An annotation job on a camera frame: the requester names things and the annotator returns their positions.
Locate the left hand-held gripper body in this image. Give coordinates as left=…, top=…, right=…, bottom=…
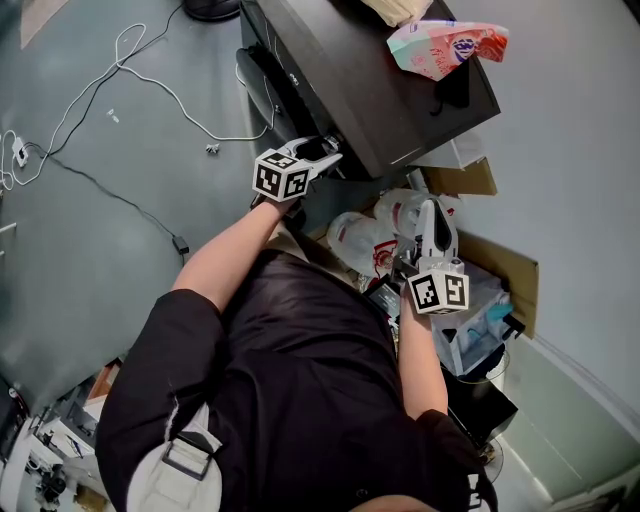
left=251, top=142, right=322, bottom=205

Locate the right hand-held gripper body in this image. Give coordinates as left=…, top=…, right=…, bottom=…
left=391, top=238, right=472, bottom=317

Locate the black washing machine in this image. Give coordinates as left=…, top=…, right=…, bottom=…
left=234, top=0, right=503, bottom=183

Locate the person's left forearm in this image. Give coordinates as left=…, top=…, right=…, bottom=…
left=172, top=198, right=297, bottom=315

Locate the person's right forearm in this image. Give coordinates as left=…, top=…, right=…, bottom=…
left=396, top=298, right=450, bottom=422

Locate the large clear water jug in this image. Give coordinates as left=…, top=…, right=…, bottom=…
left=372, top=188, right=464, bottom=237
left=327, top=211, right=400, bottom=279

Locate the clear plastic storage box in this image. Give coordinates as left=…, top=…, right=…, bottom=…
left=428, top=259, right=517, bottom=380

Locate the small black screen device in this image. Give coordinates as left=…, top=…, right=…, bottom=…
left=363, top=276, right=405, bottom=320

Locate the narrow tan cardboard box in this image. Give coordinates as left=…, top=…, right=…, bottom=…
left=421, top=156, right=499, bottom=198

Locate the white panel box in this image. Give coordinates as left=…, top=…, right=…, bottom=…
left=408, top=128, right=487, bottom=172

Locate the small black cloth item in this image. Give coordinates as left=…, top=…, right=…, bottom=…
left=430, top=59, right=474, bottom=118

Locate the beige folded cloth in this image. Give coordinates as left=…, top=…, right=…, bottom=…
left=359, top=0, right=434, bottom=29

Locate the pink tissue packet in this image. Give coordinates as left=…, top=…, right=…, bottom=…
left=385, top=19, right=511, bottom=83

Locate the person's black shirt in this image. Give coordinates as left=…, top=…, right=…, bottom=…
left=94, top=247, right=499, bottom=512

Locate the black standing fan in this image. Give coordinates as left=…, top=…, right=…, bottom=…
left=182, top=0, right=242, bottom=23

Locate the white power adapter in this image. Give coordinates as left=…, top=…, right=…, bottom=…
left=10, top=136, right=31, bottom=170

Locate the flat cardboard floor sheet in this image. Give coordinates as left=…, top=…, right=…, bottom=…
left=19, top=0, right=71, bottom=50

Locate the large cardboard wall sheet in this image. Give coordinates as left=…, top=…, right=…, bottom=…
left=453, top=228, right=541, bottom=341

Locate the black frame table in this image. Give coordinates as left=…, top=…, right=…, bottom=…
left=438, top=349, right=520, bottom=452

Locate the black cable with adapter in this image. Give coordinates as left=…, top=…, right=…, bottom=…
left=46, top=153, right=192, bottom=256

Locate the person's right grey shoulder strap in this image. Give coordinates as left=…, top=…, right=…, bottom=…
left=464, top=469, right=484, bottom=512

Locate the person's grey shoulder strap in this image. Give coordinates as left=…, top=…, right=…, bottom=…
left=464, top=469, right=484, bottom=512
left=126, top=401, right=224, bottom=512

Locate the long white cable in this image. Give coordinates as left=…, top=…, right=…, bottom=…
left=9, top=22, right=277, bottom=187

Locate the person's left grey shoulder strap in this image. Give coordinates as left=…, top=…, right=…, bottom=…
left=126, top=401, right=224, bottom=512

